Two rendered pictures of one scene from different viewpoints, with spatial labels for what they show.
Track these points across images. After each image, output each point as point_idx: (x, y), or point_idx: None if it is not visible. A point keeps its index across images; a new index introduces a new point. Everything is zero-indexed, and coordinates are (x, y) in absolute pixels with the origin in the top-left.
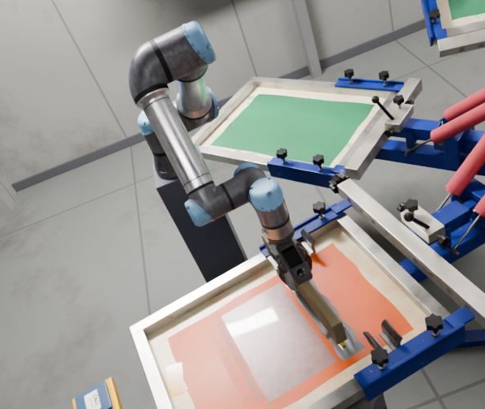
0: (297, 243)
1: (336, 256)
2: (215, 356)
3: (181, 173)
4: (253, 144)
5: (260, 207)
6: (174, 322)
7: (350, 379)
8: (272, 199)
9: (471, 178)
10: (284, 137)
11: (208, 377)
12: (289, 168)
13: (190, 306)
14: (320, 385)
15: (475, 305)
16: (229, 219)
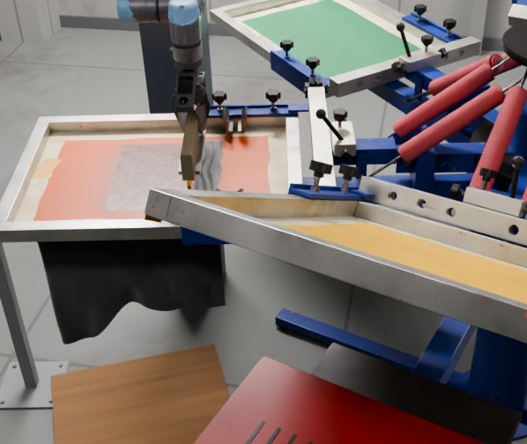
0: (201, 82)
1: (260, 145)
2: (92, 167)
3: None
4: (280, 36)
5: (171, 18)
6: (81, 133)
7: None
8: (182, 13)
9: (419, 123)
10: (314, 43)
11: (73, 178)
12: (286, 62)
13: (102, 125)
14: None
15: None
16: (206, 92)
